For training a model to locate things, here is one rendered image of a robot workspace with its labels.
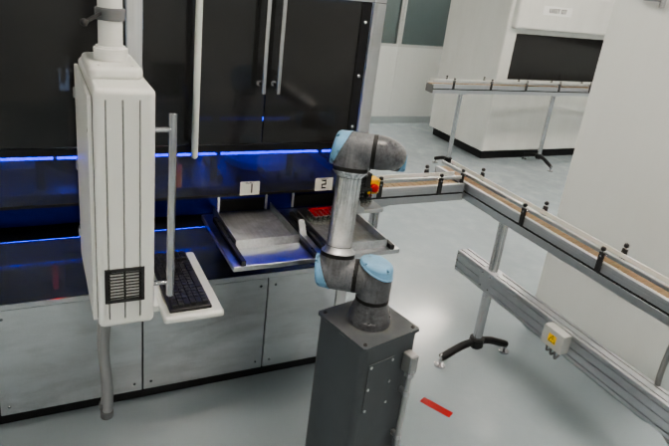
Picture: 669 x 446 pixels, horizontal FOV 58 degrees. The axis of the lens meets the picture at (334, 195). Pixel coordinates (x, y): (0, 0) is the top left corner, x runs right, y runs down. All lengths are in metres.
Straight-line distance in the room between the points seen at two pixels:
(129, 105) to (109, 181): 0.23
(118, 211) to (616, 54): 2.52
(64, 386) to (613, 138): 2.81
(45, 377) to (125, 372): 0.31
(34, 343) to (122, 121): 1.21
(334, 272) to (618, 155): 1.83
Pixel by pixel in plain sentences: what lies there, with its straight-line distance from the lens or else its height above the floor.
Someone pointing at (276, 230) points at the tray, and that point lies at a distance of 2.50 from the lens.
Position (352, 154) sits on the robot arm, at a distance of 1.94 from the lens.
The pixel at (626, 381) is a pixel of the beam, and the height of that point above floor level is 0.53.
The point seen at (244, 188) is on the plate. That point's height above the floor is 1.02.
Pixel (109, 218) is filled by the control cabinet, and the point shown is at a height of 1.17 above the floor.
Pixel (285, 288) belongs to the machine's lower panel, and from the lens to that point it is 2.82.
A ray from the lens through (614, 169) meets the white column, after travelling 3.38.
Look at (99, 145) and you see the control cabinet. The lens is 1.78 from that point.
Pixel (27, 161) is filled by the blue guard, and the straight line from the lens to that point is 2.36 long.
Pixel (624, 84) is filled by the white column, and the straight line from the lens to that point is 3.36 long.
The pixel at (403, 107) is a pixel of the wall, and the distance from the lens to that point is 8.36.
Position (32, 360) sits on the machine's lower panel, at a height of 0.33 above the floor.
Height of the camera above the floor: 1.93
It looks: 21 degrees down
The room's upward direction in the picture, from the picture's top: 7 degrees clockwise
